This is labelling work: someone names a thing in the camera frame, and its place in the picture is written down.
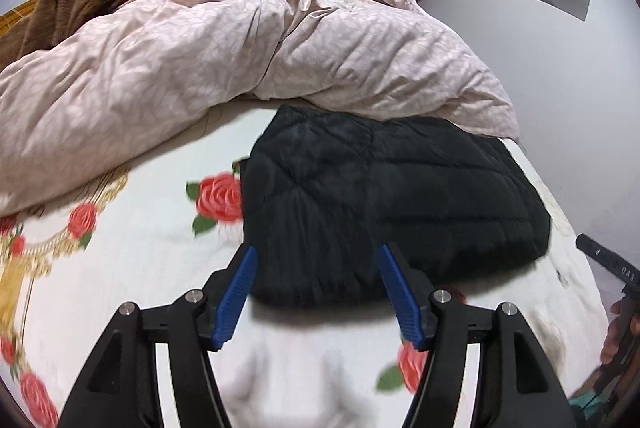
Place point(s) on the pink crumpled duvet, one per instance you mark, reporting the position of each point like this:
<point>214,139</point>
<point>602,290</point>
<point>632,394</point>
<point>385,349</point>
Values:
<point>128,81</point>

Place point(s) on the white rose-print bed sheet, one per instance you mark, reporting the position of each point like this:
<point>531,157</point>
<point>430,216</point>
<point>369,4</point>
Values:
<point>128,237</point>

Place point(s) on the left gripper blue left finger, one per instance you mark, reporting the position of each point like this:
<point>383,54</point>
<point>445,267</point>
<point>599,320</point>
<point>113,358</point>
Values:
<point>226,292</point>

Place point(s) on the orange wooden headboard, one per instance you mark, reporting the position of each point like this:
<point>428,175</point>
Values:
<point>12,17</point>

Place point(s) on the black puffer jacket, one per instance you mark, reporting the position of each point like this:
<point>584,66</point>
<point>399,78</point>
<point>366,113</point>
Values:
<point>322,191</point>

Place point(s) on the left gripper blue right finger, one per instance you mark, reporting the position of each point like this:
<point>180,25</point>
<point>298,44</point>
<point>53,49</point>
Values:
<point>409,292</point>

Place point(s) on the brown fleece blanket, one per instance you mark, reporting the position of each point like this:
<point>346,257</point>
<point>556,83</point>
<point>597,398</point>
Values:
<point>49,24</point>

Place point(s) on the person's right hand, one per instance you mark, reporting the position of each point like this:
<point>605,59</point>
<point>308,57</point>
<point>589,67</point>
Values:
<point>615,332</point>

